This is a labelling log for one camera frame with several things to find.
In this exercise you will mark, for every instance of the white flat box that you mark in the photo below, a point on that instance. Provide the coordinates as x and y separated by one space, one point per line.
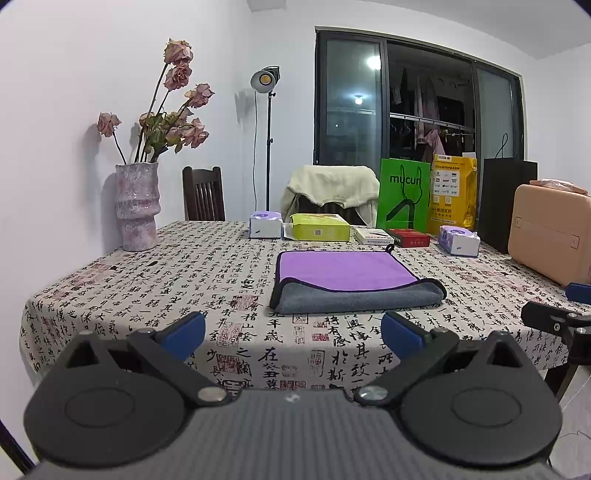
371 236

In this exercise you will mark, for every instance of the calligraphy print tablecloth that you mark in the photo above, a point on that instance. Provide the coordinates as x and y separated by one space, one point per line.
216 269

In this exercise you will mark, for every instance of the purple tissue pack left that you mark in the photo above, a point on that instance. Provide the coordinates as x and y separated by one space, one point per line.
265 225

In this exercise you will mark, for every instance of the purple and grey towel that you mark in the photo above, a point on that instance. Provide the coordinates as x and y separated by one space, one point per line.
322 282

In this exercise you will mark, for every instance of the purple tissue pack right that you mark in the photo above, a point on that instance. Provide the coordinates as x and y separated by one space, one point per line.
458 241

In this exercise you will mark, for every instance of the dried pink roses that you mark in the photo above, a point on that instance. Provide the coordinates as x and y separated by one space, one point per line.
170 122

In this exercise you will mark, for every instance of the dark framed window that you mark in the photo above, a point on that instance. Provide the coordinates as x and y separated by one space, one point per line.
382 97

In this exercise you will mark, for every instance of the red flat box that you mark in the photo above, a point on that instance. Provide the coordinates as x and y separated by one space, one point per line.
409 238

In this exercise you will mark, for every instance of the studio light on stand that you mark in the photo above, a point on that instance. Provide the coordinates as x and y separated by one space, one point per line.
263 82

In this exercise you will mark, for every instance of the pink case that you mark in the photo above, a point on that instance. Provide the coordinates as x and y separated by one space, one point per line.
550 233

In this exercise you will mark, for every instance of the pink speckled vase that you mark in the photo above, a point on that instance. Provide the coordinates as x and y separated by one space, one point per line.
137 204

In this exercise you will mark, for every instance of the black paper bag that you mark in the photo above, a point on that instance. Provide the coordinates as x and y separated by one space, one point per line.
502 175

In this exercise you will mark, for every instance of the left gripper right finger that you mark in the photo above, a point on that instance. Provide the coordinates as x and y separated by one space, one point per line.
460 398

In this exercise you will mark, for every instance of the green mucun paper bag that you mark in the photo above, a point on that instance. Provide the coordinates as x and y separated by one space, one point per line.
404 195

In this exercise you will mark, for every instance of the chair with cream cloth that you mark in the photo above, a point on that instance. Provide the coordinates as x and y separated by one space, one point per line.
354 187

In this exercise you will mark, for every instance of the dark wooden chair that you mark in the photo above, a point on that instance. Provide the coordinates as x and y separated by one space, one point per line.
202 193

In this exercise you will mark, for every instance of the yellow paper bag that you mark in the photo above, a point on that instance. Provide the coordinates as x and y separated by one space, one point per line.
453 193

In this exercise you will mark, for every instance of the purple tissue pack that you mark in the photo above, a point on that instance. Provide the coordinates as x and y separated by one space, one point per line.
458 241
265 225

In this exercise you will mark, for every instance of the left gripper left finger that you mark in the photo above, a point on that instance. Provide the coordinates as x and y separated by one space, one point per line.
120 400

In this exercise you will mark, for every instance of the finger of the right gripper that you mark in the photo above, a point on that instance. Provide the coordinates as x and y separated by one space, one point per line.
578 292
551 319

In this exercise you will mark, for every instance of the yellow-green box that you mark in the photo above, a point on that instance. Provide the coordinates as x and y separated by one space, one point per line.
317 228

